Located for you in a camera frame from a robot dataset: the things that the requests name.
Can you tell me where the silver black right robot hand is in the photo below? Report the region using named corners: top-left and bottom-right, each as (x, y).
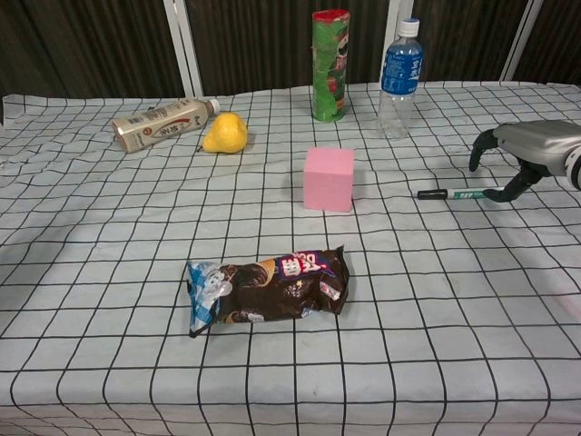
top-left (468, 119), bottom-right (581, 203)

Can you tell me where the white marker black cap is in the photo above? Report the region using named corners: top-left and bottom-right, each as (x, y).
top-left (417, 186), bottom-right (506, 202)

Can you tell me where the pink foam cube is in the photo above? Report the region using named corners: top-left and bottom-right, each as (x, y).
top-left (302, 146), bottom-right (356, 213)

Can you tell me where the blue label water bottle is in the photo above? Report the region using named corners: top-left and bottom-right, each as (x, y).
top-left (378, 17), bottom-right (426, 140)

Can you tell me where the green chip can red lid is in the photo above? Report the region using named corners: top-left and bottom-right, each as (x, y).
top-left (310, 9), bottom-right (353, 124)

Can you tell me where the brown snack bag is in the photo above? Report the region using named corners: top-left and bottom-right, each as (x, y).
top-left (185, 244), bottom-right (351, 340)

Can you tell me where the yellow pear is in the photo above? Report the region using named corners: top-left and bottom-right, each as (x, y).
top-left (199, 112), bottom-right (250, 155)

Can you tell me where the beige milk tea bottle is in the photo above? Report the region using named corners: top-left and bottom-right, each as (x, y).
top-left (111, 97), bottom-right (222, 154)

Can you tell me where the grid-patterned light tablecloth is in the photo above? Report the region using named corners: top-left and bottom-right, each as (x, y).
top-left (0, 80), bottom-right (581, 436)

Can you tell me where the white frame post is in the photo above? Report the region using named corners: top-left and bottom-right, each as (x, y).
top-left (500, 0), bottom-right (545, 82)
top-left (162, 0), bottom-right (204, 97)
top-left (379, 0), bottom-right (415, 84)

